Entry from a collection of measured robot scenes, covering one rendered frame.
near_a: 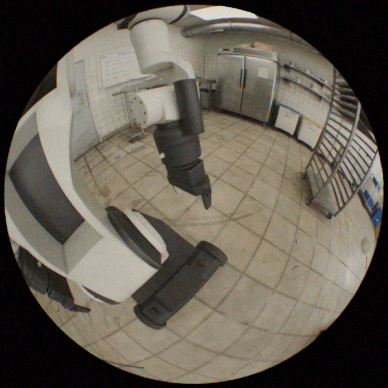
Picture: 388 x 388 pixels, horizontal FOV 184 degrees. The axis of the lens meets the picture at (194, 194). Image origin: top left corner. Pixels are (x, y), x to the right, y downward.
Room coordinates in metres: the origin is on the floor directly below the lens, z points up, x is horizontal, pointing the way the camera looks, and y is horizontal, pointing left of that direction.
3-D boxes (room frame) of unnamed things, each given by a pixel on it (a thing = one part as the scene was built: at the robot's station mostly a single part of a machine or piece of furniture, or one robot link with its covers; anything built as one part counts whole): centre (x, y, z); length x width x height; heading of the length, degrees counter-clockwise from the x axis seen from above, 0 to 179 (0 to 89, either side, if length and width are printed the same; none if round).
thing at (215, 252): (0.16, -0.10, 0.10); 0.20 x 0.05 x 0.20; 51
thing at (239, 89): (3.33, -1.33, 1.03); 1.40 x 0.90 x 2.05; 51
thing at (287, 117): (2.73, -2.27, 0.38); 0.64 x 0.54 x 0.77; 143
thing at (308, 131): (2.32, -2.77, 0.38); 0.64 x 0.54 x 0.77; 142
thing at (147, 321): (-0.25, 0.24, 0.10); 0.20 x 0.05 x 0.20; 51
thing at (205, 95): (4.29, -0.44, 0.33); 0.54 x 0.53 x 0.66; 51
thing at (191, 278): (0.11, 0.26, 0.19); 0.64 x 0.52 x 0.33; 51
